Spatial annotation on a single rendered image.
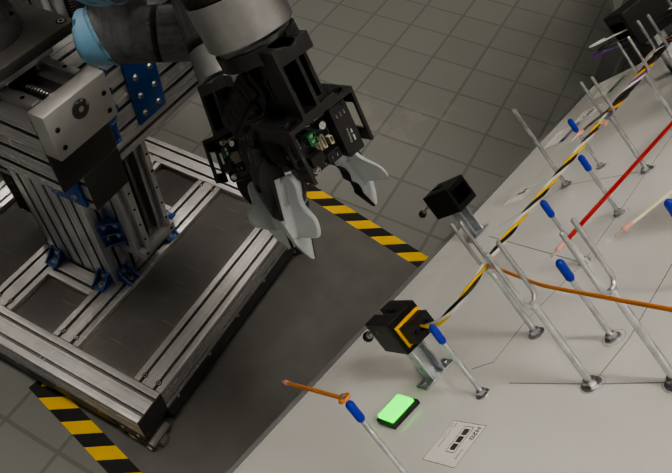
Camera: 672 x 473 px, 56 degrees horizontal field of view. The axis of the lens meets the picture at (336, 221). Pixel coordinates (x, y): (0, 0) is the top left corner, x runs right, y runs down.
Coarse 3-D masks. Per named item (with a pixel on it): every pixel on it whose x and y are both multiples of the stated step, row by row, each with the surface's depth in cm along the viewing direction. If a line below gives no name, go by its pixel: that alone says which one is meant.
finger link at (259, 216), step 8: (248, 184) 76; (248, 192) 76; (256, 192) 76; (256, 200) 76; (256, 208) 75; (264, 208) 77; (248, 216) 73; (256, 216) 75; (264, 216) 76; (256, 224) 74; (264, 224) 75; (272, 224) 77; (272, 232) 77; (280, 232) 77; (280, 240) 77; (288, 240) 77
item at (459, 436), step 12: (456, 420) 59; (444, 432) 59; (456, 432) 57; (468, 432) 56; (480, 432) 55; (444, 444) 57; (456, 444) 56; (468, 444) 54; (432, 456) 57; (444, 456) 55; (456, 456) 54
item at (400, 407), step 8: (392, 400) 69; (400, 400) 68; (408, 400) 67; (416, 400) 66; (384, 408) 69; (392, 408) 67; (400, 408) 66; (408, 408) 66; (384, 416) 67; (392, 416) 66; (400, 416) 66; (384, 424) 67; (392, 424) 65
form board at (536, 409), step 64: (640, 64) 128; (640, 128) 95; (512, 192) 110; (576, 192) 90; (640, 192) 75; (448, 256) 103; (512, 256) 85; (640, 256) 63; (448, 320) 80; (512, 320) 69; (576, 320) 60; (640, 320) 54; (320, 384) 91; (384, 384) 76; (448, 384) 66; (512, 384) 58; (576, 384) 52; (640, 384) 47; (256, 448) 86; (320, 448) 73; (512, 448) 50; (576, 448) 45; (640, 448) 42
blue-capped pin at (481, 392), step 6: (432, 324) 59; (432, 330) 58; (438, 330) 59; (438, 336) 58; (438, 342) 59; (444, 342) 59; (450, 348) 59; (450, 354) 59; (456, 360) 59; (462, 366) 59; (468, 372) 59; (468, 378) 59; (474, 384) 59; (480, 390) 60; (486, 390) 60; (480, 396) 60; (486, 396) 59
